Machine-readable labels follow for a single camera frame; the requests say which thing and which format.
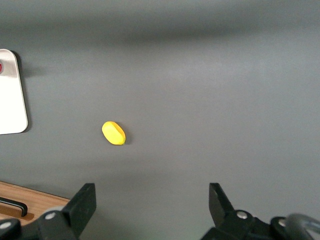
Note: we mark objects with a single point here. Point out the wooden drawer cabinet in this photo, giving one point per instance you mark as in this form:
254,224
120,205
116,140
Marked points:
59,200

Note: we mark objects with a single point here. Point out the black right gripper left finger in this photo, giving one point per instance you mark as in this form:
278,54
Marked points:
80,207

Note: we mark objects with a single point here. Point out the wooden drawer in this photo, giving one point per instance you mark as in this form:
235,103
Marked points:
15,193

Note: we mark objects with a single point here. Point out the cream plastic tray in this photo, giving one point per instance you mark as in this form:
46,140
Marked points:
11,100

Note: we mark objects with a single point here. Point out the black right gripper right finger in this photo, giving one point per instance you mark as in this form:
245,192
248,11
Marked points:
220,210

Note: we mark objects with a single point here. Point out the yellow sponge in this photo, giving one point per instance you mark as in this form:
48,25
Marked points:
113,133

